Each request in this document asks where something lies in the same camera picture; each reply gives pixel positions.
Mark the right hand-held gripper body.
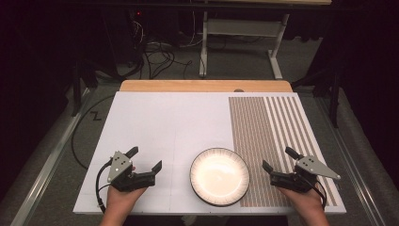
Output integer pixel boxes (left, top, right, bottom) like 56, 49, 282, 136
269, 154, 342, 194

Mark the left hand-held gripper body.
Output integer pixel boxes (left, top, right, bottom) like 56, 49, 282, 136
107, 151, 156, 193

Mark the person's right hand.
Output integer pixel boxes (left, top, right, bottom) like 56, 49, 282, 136
277, 185, 327, 215

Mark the person's left hand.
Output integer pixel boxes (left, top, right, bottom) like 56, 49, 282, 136
104, 185, 148, 217

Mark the brown striped placemat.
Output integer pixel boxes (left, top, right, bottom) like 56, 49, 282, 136
228, 95, 340, 208

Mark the white board cover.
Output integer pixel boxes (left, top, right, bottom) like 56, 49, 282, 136
72, 90, 347, 217

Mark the white plate with dark rim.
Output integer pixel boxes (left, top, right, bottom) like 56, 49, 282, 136
189, 147, 251, 208

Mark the black metal stand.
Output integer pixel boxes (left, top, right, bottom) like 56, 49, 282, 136
291, 62, 343, 129
71, 58, 99, 118

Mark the wooden table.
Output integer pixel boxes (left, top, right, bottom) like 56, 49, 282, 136
119, 79, 294, 93

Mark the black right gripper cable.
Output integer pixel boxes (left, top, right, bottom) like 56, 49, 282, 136
305, 177, 328, 211

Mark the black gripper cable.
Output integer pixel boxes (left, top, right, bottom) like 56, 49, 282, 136
95, 158, 115, 215
305, 177, 328, 211

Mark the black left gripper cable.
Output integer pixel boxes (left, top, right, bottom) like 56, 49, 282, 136
95, 158, 115, 215

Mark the aluminium floor rail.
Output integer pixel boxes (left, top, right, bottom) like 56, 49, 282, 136
314, 96, 389, 226
9, 89, 96, 226

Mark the long black floor cable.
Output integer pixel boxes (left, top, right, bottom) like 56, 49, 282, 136
71, 93, 117, 170

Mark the tangle of black cables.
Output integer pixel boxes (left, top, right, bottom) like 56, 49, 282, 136
125, 18, 194, 80

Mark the white metal stand frame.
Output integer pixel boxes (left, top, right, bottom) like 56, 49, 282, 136
199, 10, 292, 80

